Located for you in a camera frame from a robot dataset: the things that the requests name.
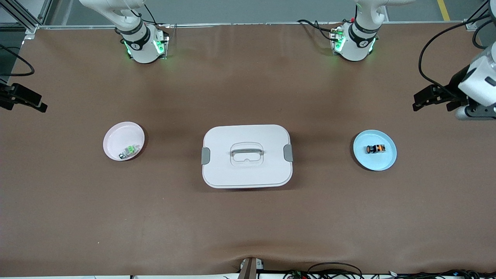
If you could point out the green and silver switch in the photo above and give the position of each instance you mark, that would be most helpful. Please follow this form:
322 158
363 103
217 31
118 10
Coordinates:
131 149

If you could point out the light blue round plate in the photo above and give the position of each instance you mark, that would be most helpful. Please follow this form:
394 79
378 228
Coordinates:
372 161

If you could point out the orange and black switch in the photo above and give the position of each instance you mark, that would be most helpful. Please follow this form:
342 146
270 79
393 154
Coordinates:
376 149

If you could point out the camera mount post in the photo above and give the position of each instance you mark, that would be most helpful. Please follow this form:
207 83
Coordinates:
248 271

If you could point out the pink round plate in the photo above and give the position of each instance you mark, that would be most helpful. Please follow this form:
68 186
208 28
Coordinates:
116 139

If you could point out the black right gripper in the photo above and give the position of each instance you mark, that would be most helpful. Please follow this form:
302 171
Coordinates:
4 95

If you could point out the white lidded storage box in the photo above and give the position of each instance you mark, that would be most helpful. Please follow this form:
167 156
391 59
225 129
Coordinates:
248 174

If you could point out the grey box latch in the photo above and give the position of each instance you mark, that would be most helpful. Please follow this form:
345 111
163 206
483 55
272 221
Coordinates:
205 155
288 153

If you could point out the brown table mat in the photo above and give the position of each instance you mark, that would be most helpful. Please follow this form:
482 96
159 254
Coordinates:
248 224

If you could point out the aluminium frame post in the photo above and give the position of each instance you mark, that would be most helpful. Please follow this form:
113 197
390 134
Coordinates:
31 26
471 25

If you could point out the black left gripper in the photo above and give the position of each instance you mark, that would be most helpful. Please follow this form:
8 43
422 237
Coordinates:
455 86

